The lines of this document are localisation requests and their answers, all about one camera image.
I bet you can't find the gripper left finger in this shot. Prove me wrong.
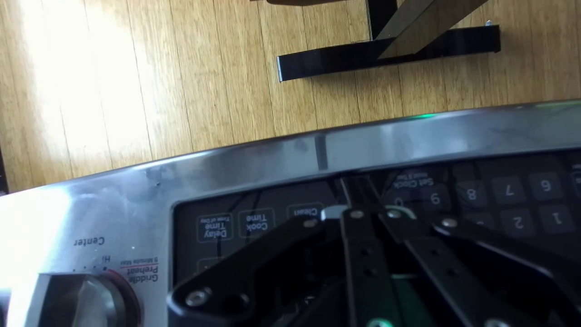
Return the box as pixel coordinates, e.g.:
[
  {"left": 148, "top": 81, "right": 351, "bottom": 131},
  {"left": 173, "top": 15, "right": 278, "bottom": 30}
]
[{"left": 167, "top": 177, "right": 403, "bottom": 327}]

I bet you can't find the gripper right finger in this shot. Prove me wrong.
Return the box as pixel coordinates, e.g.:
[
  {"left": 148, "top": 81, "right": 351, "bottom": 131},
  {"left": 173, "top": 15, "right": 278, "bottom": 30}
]
[{"left": 364, "top": 178, "right": 581, "bottom": 327}]

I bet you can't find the stainless steel stove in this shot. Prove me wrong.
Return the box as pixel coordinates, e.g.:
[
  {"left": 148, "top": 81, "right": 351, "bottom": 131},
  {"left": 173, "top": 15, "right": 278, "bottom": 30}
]
[{"left": 0, "top": 100, "right": 581, "bottom": 327}]

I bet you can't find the silver stove knob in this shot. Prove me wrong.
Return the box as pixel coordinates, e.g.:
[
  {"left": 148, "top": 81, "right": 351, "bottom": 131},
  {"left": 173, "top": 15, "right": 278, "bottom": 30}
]
[{"left": 38, "top": 272, "right": 142, "bottom": 327}]

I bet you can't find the black metal stand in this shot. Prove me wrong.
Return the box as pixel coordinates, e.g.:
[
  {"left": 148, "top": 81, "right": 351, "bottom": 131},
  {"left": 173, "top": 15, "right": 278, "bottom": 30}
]
[{"left": 276, "top": 0, "right": 502, "bottom": 83}]

